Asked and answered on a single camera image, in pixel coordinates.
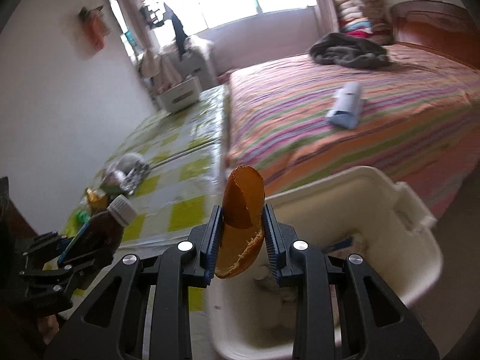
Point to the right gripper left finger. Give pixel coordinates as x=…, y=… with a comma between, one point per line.
x=110, y=322

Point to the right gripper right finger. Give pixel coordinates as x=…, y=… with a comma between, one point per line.
x=345, y=310

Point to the brown bottle white cap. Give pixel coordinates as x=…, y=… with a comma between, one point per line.
x=103, y=228

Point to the yellow snack wrapper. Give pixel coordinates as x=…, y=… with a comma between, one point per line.
x=97, y=201

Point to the silver pill blister pack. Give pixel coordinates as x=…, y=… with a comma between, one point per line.
x=134, y=178

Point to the white fluffy plush slipper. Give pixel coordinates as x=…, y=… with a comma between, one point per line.
x=120, y=168

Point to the white plastic trash bin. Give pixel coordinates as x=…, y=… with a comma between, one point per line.
x=358, y=211

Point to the person's left hand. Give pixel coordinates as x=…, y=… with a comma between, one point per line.
x=48, y=327

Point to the striped bed sheet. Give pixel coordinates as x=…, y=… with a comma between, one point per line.
x=416, y=120

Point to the light blue folded box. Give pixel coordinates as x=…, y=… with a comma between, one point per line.
x=347, y=108

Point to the white storage basket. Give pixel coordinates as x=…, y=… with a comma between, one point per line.
x=180, y=96

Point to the dark grey crumpled blanket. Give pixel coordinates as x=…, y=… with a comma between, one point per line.
x=349, y=52

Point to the wooden headboard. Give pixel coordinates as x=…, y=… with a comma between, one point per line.
x=440, y=27

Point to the pink curtain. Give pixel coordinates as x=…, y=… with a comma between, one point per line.
x=326, y=17

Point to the stack of folded quilts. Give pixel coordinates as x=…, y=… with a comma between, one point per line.
x=364, y=19

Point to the orange cloth wall hanging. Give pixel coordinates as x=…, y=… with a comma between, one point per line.
x=94, y=26

